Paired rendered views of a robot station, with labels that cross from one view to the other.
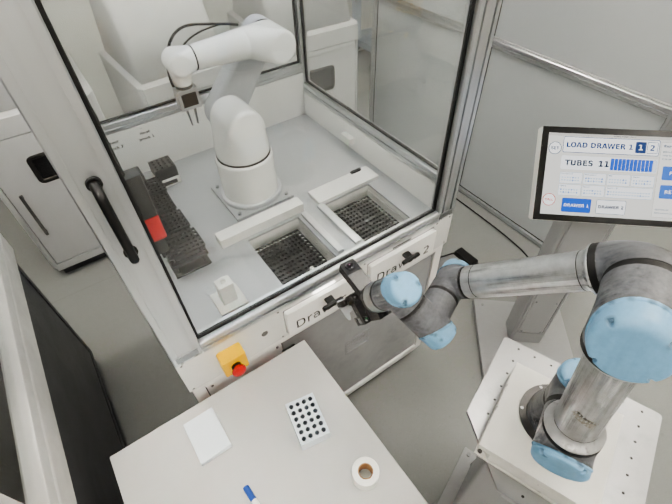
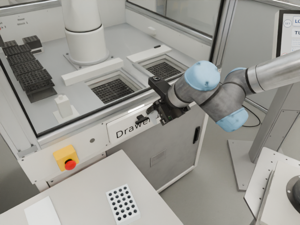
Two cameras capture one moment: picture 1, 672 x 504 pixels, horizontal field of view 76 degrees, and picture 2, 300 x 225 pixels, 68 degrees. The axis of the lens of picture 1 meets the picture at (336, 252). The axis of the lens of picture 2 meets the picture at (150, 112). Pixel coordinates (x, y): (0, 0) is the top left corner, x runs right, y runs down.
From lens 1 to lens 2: 43 cm
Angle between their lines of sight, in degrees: 6
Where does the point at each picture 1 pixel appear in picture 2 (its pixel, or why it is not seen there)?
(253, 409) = (81, 197)
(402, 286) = (204, 70)
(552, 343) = not seen: hidden behind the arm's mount
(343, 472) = not seen: outside the picture
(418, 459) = not seen: outside the picture
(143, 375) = (18, 186)
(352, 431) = (157, 213)
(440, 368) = (210, 181)
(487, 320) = (237, 152)
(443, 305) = (236, 93)
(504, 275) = (291, 60)
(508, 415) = (279, 197)
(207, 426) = (43, 210)
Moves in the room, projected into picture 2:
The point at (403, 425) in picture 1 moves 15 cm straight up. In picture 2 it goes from (188, 218) to (191, 207)
